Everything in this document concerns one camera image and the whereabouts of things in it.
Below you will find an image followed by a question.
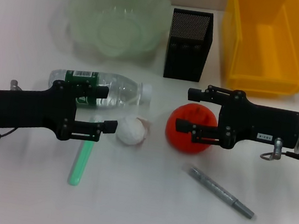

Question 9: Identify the clear water bottle green label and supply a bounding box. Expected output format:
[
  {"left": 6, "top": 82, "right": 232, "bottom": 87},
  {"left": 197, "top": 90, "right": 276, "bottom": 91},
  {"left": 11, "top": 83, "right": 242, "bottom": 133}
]
[{"left": 45, "top": 64, "right": 154, "bottom": 118}]

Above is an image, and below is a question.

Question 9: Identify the black mesh pen holder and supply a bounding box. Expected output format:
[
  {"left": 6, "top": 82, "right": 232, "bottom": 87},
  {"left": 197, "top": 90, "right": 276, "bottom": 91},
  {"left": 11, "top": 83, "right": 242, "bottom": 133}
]
[{"left": 162, "top": 7, "right": 217, "bottom": 84}]

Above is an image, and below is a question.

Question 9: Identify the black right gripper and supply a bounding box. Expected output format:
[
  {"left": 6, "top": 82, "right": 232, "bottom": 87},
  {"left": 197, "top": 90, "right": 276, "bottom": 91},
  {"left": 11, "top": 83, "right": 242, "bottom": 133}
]
[{"left": 172, "top": 80, "right": 299, "bottom": 159}]

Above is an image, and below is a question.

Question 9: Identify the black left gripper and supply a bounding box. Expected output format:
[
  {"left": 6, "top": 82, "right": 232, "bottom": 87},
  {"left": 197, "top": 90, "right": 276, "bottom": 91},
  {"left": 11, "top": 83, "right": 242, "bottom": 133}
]
[{"left": 0, "top": 68, "right": 124, "bottom": 148}]

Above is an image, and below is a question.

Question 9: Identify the pale green glass bowl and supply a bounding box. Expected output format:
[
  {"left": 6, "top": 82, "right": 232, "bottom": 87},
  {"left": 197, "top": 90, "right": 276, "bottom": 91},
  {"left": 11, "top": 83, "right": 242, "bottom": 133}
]
[{"left": 63, "top": 0, "right": 175, "bottom": 65}]

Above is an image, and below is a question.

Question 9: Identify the green pen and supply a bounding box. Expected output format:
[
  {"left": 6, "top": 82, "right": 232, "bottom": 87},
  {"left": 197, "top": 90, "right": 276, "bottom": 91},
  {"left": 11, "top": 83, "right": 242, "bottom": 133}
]
[{"left": 66, "top": 113, "right": 104, "bottom": 189}]

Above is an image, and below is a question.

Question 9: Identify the grey marker pen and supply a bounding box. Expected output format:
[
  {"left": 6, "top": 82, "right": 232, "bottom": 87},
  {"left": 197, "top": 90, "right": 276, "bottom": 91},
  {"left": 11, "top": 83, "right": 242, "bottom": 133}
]
[{"left": 182, "top": 165, "right": 260, "bottom": 221}]

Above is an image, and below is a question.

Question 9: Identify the right gripper cable with plugs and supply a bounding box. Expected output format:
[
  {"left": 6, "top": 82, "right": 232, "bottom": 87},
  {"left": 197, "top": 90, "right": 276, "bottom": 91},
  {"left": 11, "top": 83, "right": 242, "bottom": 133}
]
[{"left": 259, "top": 135, "right": 299, "bottom": 167}]

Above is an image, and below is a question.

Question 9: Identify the yellow plastic bin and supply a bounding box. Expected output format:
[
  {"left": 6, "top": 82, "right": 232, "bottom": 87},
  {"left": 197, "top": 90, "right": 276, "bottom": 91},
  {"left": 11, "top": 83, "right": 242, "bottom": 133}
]
[{"left": 213, "top": 0, "right": 299, "bottom": 103}]

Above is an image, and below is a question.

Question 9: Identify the white garlic bulb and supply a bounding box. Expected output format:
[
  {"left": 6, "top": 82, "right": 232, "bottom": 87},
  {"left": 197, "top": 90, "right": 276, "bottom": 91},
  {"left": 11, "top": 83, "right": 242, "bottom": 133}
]
[{"left": 114, "top": 114, "right": 153, "bottom": 148}]

